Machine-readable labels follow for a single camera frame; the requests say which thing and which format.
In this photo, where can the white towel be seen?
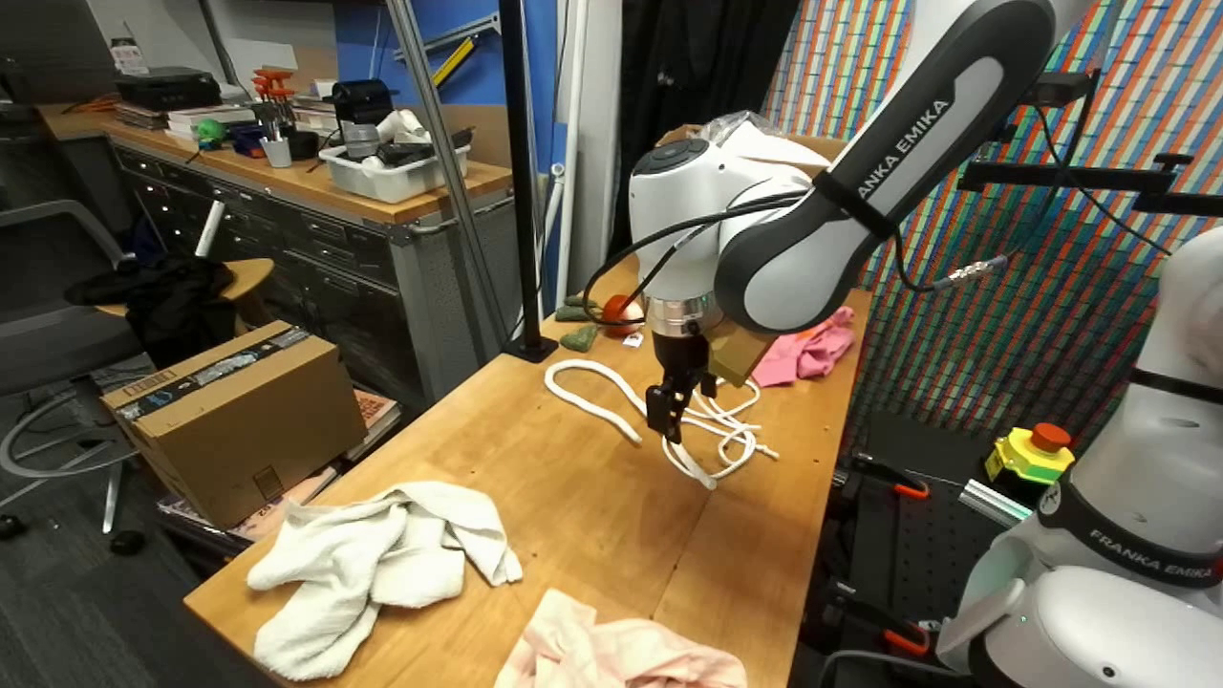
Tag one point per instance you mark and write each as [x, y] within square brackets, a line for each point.
[385, 561]

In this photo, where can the grey office chair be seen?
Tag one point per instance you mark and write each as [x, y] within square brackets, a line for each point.
[51, 291]

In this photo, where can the yellow red emergency stop button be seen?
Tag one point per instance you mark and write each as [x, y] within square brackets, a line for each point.
[1028, 454]

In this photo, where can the silver metal pole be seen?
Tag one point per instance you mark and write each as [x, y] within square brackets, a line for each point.
[442, 138]

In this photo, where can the hot pink cloth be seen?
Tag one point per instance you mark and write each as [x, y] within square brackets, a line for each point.
[803, 351]

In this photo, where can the white plastic bin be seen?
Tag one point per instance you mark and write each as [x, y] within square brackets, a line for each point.
[385, 178]

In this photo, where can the orange clamp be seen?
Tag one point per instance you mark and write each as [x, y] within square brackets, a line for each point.
[909, 490]
[909, 645]

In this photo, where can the black cloth bundle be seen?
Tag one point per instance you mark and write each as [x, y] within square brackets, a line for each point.
[155, 301]

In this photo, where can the white cup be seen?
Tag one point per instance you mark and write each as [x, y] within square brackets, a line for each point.
[276, 151]

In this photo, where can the orange tool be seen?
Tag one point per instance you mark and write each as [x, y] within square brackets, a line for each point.
[272, 87]

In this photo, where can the pale pink cloth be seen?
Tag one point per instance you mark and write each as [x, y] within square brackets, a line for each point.
[614, 650]

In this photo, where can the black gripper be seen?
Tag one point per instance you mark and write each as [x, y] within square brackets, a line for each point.
[683, 361]

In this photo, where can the dark monitor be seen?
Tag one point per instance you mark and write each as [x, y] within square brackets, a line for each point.
[51, 43]

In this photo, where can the black perforated panel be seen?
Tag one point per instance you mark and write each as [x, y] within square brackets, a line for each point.
[920, 547]

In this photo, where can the black camera mount rod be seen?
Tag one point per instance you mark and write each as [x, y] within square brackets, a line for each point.
[1111, 178]

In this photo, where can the blue wall board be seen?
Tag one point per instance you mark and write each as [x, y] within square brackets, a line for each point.
[365, 43]

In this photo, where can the yellow black tool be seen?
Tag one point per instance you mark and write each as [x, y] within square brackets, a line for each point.
[451, 62]

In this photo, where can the cardboard box with dark strip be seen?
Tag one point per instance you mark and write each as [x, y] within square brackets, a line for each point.
[244, 434]

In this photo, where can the wooden stool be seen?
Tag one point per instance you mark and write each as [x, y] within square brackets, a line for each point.
[249, 273]

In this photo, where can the wooden top workbench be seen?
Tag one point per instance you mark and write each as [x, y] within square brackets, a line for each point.
[329, 244]

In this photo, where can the green object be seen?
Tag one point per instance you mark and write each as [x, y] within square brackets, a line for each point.
[213, 130]

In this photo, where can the red round object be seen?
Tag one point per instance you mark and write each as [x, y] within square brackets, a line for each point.
[620, 311]

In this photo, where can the black case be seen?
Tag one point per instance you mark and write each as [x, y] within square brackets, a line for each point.
[166, 90]

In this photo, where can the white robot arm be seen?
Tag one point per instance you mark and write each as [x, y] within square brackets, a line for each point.
[892, 155]

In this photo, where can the black vertical pole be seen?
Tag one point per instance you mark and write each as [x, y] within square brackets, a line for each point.
[520, 194]

